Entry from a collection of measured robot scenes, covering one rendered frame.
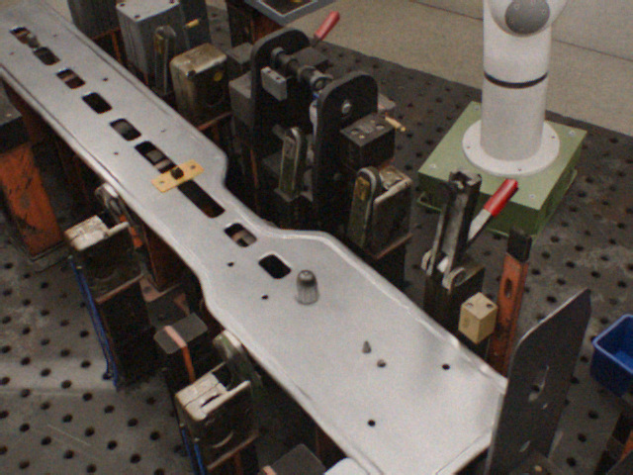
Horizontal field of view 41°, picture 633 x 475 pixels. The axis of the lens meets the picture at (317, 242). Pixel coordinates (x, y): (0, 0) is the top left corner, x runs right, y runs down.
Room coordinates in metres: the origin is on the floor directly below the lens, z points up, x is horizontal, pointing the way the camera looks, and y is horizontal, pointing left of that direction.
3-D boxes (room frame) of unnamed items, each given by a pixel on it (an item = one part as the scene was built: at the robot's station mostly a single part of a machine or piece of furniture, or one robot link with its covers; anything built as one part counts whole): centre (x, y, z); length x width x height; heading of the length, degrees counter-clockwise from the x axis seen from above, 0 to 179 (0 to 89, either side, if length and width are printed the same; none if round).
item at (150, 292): (1.12, 0.27, 0.84); 0.17 x 0.06 x 0.29; 127
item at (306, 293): (0.79, 0.02, 1.02); 0.03 x 0.03 x 0.07
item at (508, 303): (0.70, -0.24, 0.95); 0.03 x 0.01 x 0.50; 37
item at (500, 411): (0.47, -0.21, 1.17); 0.12 x 0.01 x 0.34; 127
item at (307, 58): (1.10, 0.00, 0.94); 0.18 x 0.13 x 0.49; 37
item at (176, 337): (0.74, 0.20, 0.84); 0.11 x 0.08 x 0.29; 127
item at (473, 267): (0.78, -0.19, 0.88); 0.07 x 0.06 x 0.35; 127
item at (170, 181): (1.06, 0.22, 1.01); 0.08 x 0.04 x 0.01; 126
